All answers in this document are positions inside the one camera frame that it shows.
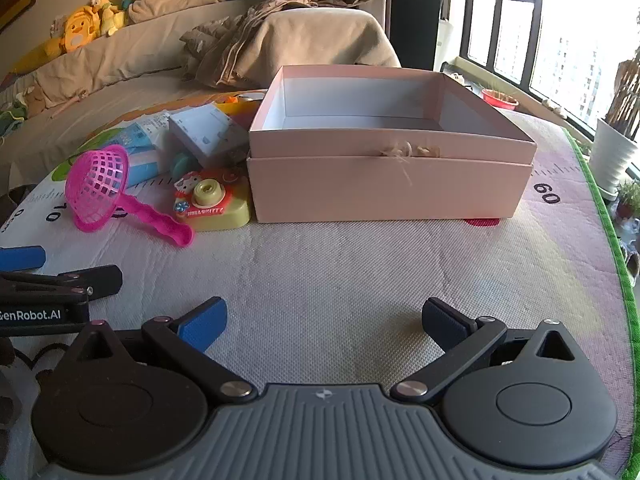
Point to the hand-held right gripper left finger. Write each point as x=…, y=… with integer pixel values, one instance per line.
x=202, y=324

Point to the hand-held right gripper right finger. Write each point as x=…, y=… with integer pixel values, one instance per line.
x=445, y=322

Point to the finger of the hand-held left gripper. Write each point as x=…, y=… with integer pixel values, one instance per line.
x=20, y=258
x=100, y=281

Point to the pink plastic strainer scoop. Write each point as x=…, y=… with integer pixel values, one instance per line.
x=95, y=185

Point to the pink toys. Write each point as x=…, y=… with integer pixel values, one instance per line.
x=210, y=202

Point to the teal handheld fan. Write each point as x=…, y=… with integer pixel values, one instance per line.
x=183, y=163

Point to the pink cardboard box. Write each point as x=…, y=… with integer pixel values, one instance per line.
x=380, y=190

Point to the small grey-white box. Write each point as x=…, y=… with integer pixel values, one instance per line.
x=205, y=132

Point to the printed play mat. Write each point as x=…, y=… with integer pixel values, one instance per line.
x=325, y=270

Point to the blue wet wipes pack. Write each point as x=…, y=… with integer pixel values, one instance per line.
x=140, y=152

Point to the brown plush toy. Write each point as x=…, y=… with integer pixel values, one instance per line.
x=34, y=97

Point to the small flowering pot plant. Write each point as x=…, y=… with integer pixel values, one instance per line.
x=626, y=202

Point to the orange yellow toy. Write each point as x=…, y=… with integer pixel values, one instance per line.
x=237, y=106

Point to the beige sofa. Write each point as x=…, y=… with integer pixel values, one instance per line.
x=125, y=60

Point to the large yellow plush toy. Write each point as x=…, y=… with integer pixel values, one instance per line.
x=77, y=30

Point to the potted palm in white pot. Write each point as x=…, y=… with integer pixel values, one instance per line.
x=612, y=155

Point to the crumpled beige blanket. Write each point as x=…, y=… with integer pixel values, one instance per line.
x=225, y=50

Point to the small yellow plush toy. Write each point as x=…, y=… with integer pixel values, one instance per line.
x=107, y=10

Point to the black window frame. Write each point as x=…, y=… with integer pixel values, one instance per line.
x=535, y=20

